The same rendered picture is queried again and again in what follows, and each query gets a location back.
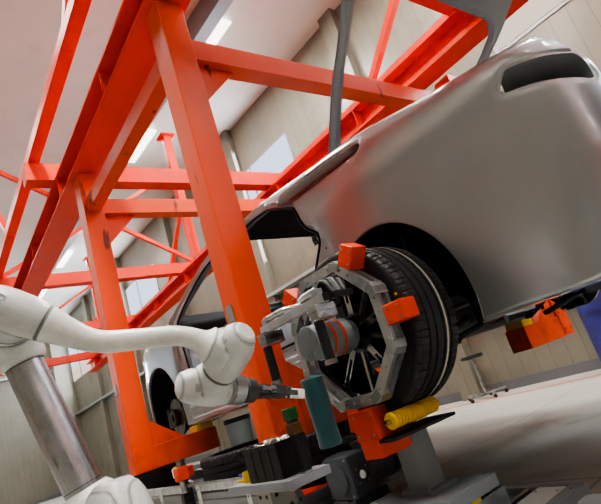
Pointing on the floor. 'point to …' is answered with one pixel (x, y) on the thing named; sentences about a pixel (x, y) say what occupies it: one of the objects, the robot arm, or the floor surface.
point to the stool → (480, 379)
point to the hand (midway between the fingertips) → (295, 393)
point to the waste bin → (239, 429)
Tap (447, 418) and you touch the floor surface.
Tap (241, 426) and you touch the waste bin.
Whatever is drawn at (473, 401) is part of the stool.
